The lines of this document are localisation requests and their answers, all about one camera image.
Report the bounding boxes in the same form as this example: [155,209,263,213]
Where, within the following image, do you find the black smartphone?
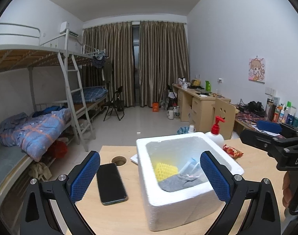
[96,163,128,206]

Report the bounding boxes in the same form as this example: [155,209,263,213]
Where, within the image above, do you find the black folding chair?
[103,86,124,121]

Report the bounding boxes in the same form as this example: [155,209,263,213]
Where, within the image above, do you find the white lotion pump bottle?
[205,116,225,149]

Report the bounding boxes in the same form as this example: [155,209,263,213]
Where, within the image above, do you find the orange box on floor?
[152,102,159,112]

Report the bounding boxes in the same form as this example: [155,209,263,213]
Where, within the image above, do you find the blue surgical face mask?
[179,158,203,177]

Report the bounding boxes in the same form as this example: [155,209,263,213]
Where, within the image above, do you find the blue plaid quilt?
[0,108,71,162]

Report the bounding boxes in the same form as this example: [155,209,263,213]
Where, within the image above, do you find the white wall air conditioner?
[60,21,79,38]

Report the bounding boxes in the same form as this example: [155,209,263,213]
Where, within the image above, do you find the white styrofoam box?
[136,132,244,231]

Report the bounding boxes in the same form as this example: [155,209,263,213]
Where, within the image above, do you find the blue waste basket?
[177,126,189,135]

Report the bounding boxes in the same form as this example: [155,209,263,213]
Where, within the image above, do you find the anime girl wall poster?
[248,57,265,83]

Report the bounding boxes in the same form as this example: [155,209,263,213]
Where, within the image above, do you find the yellow foam fruit net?
[154,162,178,182]

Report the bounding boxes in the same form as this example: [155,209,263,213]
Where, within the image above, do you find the white thermos jug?
[167,107,174,120]

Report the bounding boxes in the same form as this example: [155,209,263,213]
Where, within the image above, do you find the grey sock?
[158,174,207,193]

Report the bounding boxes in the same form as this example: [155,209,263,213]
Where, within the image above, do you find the brown striped curtains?
[82,21,189,107]

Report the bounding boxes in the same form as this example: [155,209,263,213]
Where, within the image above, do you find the wooden smiley face chair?
[214,99,237,140]

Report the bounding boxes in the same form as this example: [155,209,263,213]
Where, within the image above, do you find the light wooden desk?
[172,84,218,133]

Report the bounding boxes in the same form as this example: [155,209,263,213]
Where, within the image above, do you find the red snack packet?
[222,144,243,159]

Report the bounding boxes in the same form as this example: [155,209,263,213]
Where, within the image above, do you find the person's right hand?
[282,172,292,207]

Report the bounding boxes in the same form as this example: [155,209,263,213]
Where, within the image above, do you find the metal bunk bed frame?
[0,22,109,211]

